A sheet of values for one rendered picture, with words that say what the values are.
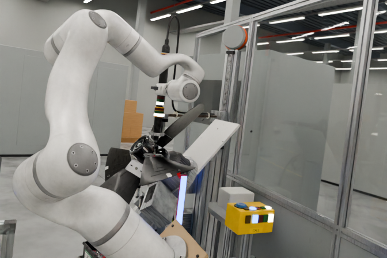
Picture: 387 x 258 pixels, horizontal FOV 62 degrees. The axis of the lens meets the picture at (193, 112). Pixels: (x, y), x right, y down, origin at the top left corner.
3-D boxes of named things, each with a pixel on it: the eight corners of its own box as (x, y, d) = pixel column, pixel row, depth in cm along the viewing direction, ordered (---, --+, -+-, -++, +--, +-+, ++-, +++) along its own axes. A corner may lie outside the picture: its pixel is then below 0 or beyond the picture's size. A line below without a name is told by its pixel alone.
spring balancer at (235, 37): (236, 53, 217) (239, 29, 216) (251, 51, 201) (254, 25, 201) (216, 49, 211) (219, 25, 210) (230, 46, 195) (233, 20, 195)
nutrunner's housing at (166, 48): (155, 139, 149) (166, 40, 147) (162, 140, 147) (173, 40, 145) (150, 140, 146) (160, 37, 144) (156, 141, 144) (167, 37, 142)
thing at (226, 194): (238, 202, 200) (240, 185, 200) (253, 211, 186) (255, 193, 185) (213, 203, 193) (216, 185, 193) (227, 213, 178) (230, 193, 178)
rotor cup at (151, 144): (156, 150, 166) (139, 133, 162) (171, 148, 155) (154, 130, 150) (140, 172, 159) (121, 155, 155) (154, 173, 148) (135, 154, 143)
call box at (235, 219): (257, 226, 135) (260, 200, 134) (272, 236, 126) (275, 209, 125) (223, 228, 128) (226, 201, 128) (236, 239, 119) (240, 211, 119)
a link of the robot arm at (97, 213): (114, 242, 69) (30, 164, 62) (67, 253, 79) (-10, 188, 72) (137, 198, 79) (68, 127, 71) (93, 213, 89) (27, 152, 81)
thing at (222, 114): (217, 122, 206) (219, 109, 206) (227, 124, 203) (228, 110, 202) (209, 122, 197) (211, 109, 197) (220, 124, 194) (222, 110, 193)
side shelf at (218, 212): (236, 205, 203) (236, 201, 203) (272, 229, 170) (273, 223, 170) (201, 207, 193) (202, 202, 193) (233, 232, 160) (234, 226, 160)
